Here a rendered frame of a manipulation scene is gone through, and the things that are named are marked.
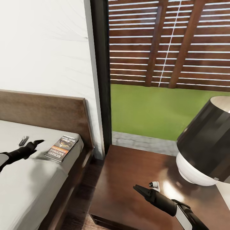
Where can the bed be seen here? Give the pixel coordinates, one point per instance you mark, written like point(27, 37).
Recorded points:
point(36, 193)

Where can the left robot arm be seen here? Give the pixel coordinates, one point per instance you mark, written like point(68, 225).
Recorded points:
point(21, 152)

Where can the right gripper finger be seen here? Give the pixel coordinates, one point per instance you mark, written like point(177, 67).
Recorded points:
point(140, 192)
point(146, 191)

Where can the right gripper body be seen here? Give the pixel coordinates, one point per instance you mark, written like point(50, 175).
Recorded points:
point(158, 200)

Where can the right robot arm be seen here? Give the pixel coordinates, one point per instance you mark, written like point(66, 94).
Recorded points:
point(181, 211)

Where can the hardback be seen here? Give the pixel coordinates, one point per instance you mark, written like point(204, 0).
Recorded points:
point(61, 149)

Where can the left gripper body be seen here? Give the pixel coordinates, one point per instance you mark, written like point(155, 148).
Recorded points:
point(26, 151)

